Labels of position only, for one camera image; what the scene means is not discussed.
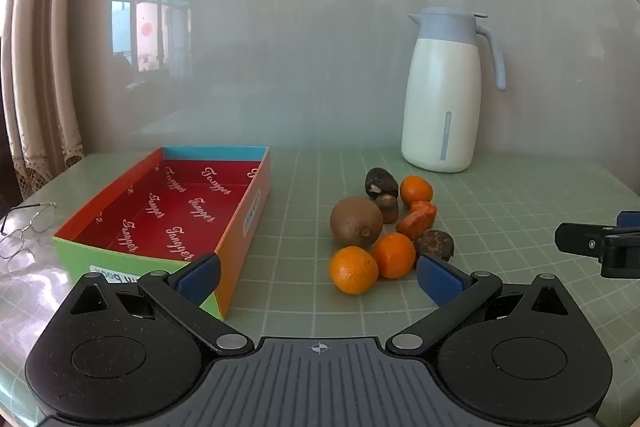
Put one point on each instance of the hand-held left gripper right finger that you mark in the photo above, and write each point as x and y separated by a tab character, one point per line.
440	281

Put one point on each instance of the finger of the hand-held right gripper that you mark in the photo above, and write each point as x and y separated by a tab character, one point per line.
629	219
575	239

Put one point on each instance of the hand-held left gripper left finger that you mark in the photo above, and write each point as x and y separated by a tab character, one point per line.
199	279

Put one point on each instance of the dark wrinkled passion fruit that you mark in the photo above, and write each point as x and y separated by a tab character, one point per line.
435	242
381	182

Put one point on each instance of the tangerine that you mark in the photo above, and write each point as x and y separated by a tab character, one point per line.
395	255
354	270
416	190

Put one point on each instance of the colourful cardboard box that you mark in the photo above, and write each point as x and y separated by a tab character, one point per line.
165	202

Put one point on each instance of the small brown fruit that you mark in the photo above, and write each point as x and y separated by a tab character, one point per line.
387	208

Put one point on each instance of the brown kiwi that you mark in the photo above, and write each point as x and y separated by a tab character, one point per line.
356	221

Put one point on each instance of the green grid tablecloth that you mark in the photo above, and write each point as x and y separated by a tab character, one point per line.
310	207

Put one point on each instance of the white thermos jug grey lid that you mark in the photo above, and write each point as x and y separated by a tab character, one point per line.
440	107

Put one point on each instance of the beige lace curtain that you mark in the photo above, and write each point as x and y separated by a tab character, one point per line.
35	57

